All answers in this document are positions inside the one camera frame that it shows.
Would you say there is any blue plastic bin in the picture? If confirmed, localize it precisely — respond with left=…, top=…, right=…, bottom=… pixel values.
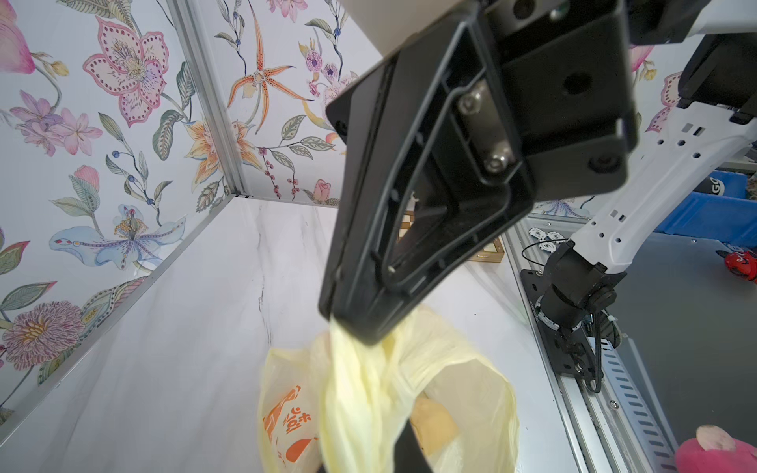
left=656, top=171, right=756, bottom=248

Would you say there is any wooden chessboard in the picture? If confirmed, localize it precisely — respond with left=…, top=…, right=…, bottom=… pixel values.
left=398, top=211, right=507, bottom=265

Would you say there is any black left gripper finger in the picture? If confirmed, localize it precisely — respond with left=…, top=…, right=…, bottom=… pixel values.
left=394, top=421, right=433, bottom=473

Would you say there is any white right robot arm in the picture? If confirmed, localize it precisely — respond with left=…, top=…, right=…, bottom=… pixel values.
left=319, top=1, right=756, bottom=344

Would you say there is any red toy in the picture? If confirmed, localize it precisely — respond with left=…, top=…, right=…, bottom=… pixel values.
left=716, top=250, right=757, bottom=283

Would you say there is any yellow plastic bag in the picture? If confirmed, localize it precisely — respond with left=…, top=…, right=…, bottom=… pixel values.
left=257, top=307, right=518, bottom=472

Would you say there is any metal base rail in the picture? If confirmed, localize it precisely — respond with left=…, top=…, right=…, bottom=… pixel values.
left=504, top=216, right=676, bottom=472

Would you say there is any pink plush toy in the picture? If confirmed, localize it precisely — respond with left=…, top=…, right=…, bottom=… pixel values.
left=674, top=425, right=757, bottom=473

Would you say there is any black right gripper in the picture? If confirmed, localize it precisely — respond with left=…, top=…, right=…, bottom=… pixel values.
left=319, top=1, right=638, bottom=345

